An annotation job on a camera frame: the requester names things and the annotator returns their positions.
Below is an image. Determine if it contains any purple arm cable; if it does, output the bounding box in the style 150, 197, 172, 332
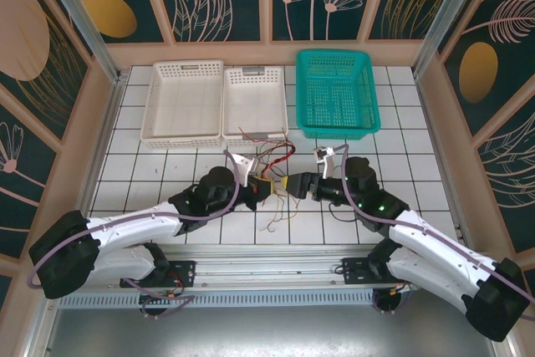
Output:
332, 143, 535, 315
27, 148, 243, 320

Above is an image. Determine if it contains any teal perforated plastic basket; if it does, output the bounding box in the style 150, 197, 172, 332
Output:
295, 48, 382, 140

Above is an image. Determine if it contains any aluminium side rail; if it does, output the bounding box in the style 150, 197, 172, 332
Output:
417, 76, 476, 249
73, 76, 126, 245

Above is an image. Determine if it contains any large white perforated basket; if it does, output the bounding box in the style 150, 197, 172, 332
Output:
140, 59, 225, 150

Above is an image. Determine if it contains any grey slotted cable duct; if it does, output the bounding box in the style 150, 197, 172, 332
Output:
62, 292, 377, 310

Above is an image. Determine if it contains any thin black gripper wire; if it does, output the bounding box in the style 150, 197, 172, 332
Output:
329, 201, 360, 224

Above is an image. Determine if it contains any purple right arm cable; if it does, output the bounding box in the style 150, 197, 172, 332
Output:
332, 143, 535, 315

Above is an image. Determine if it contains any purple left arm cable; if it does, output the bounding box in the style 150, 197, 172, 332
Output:
27, 148, 243, 320

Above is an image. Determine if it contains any black round cable port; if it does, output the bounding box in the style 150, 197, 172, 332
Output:
140, 296, 162, 321
373, 288, 405, 315

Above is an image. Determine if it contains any small white perforated basket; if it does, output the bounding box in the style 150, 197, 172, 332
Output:
221, 66, 290, 148

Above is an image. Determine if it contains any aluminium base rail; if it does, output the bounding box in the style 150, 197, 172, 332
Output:
69, 242, 490, 291

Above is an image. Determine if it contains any aluminium frame post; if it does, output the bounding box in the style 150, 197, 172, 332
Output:
33, 0, 126, 82
411, 0, 490, 78

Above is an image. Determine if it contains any thin red cable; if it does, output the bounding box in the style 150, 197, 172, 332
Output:
237, 125, 292, 153
262, 142, 298, 176

